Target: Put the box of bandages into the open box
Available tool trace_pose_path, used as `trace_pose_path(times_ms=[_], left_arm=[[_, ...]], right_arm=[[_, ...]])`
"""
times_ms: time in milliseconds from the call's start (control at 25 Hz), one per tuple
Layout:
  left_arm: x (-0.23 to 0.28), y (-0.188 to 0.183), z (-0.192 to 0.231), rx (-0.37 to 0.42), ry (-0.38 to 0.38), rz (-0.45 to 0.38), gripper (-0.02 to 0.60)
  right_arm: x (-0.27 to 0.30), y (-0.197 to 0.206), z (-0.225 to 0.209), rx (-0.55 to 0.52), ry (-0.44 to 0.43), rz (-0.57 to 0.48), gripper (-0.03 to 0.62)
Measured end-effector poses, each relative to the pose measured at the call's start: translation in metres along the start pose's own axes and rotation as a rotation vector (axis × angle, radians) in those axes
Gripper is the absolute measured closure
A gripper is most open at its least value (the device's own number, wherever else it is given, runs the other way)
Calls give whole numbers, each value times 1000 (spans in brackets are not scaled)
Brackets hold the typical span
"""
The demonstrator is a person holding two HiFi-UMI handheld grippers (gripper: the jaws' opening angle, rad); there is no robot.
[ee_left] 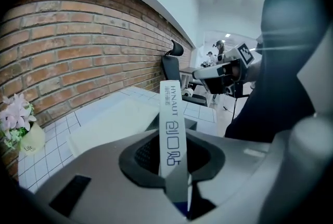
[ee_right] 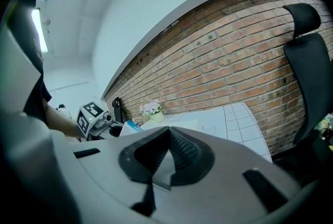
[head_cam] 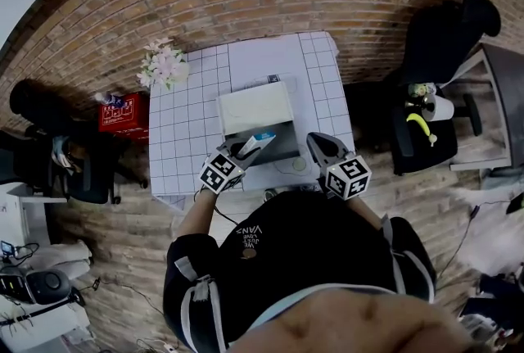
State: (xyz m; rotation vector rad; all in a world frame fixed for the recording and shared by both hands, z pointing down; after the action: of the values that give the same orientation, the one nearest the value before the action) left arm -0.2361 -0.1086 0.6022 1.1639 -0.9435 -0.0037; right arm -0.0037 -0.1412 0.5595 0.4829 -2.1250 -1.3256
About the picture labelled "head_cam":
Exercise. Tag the small camera monitor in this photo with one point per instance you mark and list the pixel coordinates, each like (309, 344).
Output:
(7, 248)

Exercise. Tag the person's black shirt torso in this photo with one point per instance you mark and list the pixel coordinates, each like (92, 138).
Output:
(303, 245)

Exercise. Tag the white grid tablecloth table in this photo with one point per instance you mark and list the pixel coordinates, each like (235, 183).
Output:
(184, 126)

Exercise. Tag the person's right forearm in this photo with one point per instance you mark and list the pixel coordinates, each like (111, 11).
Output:
(366, 212)

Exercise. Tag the red cardboard box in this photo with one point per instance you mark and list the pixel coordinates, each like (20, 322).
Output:
(123, 116)

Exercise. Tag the white cup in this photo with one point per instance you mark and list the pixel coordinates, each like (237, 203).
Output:
(443, 107)

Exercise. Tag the clear plastic bottle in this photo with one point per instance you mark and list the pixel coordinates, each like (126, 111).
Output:
(108, 98)

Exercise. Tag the yellow banana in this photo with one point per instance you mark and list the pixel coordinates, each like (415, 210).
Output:
(421, 124)

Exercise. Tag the bag on chair seat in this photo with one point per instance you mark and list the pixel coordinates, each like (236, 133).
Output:
(65, 157)

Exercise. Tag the pale flower bouquet vase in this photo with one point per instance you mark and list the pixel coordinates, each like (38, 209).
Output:
(163, 64)

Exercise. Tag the person's left forearm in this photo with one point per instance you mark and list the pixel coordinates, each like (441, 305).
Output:
(196, 216)

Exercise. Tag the white frame dark desk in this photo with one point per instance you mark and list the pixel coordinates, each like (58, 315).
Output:
(509, 97)

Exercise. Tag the white power strip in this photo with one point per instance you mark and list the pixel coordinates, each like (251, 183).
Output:
(168, 347)

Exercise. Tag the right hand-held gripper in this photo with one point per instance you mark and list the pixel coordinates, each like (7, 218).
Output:
(348, 177)

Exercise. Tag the white grey storage box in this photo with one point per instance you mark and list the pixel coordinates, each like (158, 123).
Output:
(254, 109)

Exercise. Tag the black office chair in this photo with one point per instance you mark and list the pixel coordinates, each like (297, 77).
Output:
(16, 163)
(94, 175)
(438, 40)

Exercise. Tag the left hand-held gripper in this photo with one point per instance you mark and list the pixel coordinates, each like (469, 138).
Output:
(221, 175)

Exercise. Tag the black round device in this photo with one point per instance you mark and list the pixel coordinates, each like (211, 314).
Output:
(49, 286)

